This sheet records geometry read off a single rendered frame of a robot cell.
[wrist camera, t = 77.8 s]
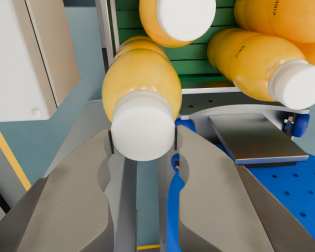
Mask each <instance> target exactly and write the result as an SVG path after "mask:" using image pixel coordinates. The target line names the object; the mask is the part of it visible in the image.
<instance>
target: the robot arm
mask: <svg viewBox="0 0 315 252"><path fill-rule="evenodd" d="M174 150H175V151H177V153H178V154H179V177H180V178H181V179H182V181H183V182H184V184H185V186H184V187H183V188H182V189H181V191H180V192H179V203H178V245H179V247H180V249H181V250H182V251H183V252H315V239H314V238H313V237H312V236H311V234H310V233H309V232H308V231H307V230H306V229H305V227H304V226H303V225H302V224H301V223H300V222H299V221H298V220H297V219H296V218H295V217H294V216H293V215H292V213H291V212H290V211H289V210H288V209H287V208H286V207H285V206H284V205H283V204H282V203H281V202H280V201H279V200H278V199H277V198H276V197H275V196H274V195H273V194H272V193H271V192H270V191H269V190H268V189H267V188H266V187H265V186H264V185H263V184H262V183H261V182H260V181H259V180H258V179H257V178H256V177H255V176H254V175H253V174H252V173H251V172H250V171H249V170H248V169H247V168H246V167H245V166H244V165H237V164H236V163H235V162H234V161H233V160H232V159H231V158H230V157H229V156H228V155H227V154H226V153H224V152H223V151H222V150H221V149H220V148H218V147H217V146H215V145H214V144H212V143H211V142H209V141H208V140H206V139H205V138H203V137H201V136H200V135H198V134H197V133H195V132H194V131H192V130H190V129H189V128H187V127H186V126H184V125H181V124H179V125H175V133H174ZM112 154H115V149H114V144H113V139H112V133H111V129H109V128H105V129H102V130H100V131H99V132H98V133H96V134H95V135H94V136H92V137H91V138H90V139H88V140H87V141H85V142H84V143H83V144H81V145H80V146H79V147H77V148H76V149H75V150H73V151H72V152H71V153H70V154H68V155H67V156H66V157H65V158H64V159H63V160H62V161H61V162H60V163H59V164H58V165H57V166H56V167H55V168H54V169H53V170H52V171H51V172H50V173H49V175H48V176H47V177H43V178H38V180H37V181H36V182H35V183H34V184H33V185H32V186H31V187H30V188H29V189H28V191H27V192H26V193H25V194H24V195H23V196H22V197H21V198H20V199H19V200H18V202H17V203H16V204H15V205H14V206H13V207H12V208H11V209H10V210H9V212H8V213H7V214H6V215H5V216H4V217H3V218H2V219H1V220H0V252H114V247H115V246H114V223H113V219H112V214H111V209H110V204H109V200H108V197H107V195H106V194H105V193H104V192H105V189H106V187H107V185H108V184H109V182H110V180H111V175H110V170H109V164H108V161H109V159H110V158H111V156H112Z"/></svg>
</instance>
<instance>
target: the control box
mask: <svg viewBox="0 0 315 252"><path fill-rule="evenodd" d="M79 82H80V75H79V71H78V66H77V62H76V57H75V52H74V48H73V43H72V39H71V34H70V29H69V25H68V20H67V16H66V11H65V7H64V2H63V0H0V122H14V121H35V120H48V119H50V117H51V116H52V115H53V114H54V113H55V111H56V110H57V108H58V107H59V106H60V105H61V103H62V102H63V101H64V100H65V99H66V97H67V96H68V95H69V94H70V93H71V91H72V90H73V89H74V88H75V87H76V86H77V84H78V83H79Z"/></svg>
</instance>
